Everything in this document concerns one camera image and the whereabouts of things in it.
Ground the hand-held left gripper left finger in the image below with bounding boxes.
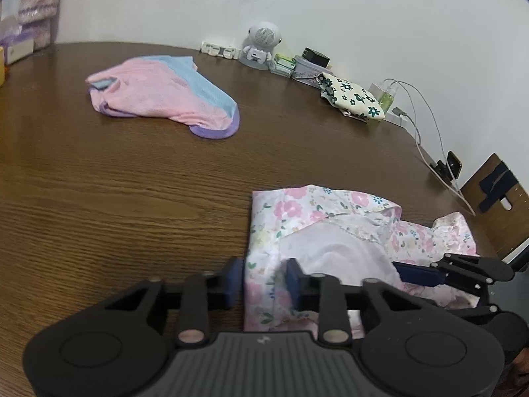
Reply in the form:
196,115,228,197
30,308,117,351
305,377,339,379
103,257,245,347

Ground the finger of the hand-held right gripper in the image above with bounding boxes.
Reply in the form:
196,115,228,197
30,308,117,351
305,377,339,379
443,287,499,316
392,252,516,298

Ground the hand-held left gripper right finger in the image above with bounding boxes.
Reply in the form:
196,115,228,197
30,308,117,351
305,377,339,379
286,257,430,346

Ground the pink floral dress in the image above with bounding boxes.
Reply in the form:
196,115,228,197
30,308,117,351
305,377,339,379
244,184,480,333

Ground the wooden chair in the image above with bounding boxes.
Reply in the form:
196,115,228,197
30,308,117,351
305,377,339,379
460,153,529,261

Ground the white power strip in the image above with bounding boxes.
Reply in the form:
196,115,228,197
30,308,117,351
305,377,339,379
382,108,416,133

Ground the green spray bottle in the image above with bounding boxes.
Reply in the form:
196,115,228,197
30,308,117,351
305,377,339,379
378,85,396,110

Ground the white charger block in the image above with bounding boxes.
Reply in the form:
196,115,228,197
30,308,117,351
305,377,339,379
369,83,397,104

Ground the cream floral folded cloth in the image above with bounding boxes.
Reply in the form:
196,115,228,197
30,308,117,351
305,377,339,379
317,72,386,124

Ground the pink blue purple garment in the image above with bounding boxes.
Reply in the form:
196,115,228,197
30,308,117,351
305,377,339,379
85,54,241,140

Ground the black power adapter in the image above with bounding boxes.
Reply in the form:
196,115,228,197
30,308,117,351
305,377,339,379
303,47,331,67

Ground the white robot speaker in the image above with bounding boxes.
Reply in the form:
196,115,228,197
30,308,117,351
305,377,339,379
240,21,282,71

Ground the purple tissue box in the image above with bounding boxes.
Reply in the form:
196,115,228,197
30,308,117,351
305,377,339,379
0,25,36,65

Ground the purple knitted vase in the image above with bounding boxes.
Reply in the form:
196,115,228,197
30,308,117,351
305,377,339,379
19,0,62,50

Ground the dark cloth strap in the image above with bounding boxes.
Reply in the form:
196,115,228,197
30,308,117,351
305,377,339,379
478,161,519,212

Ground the white cable with grey plug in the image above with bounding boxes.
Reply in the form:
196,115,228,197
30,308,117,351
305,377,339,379
392,107,476,216

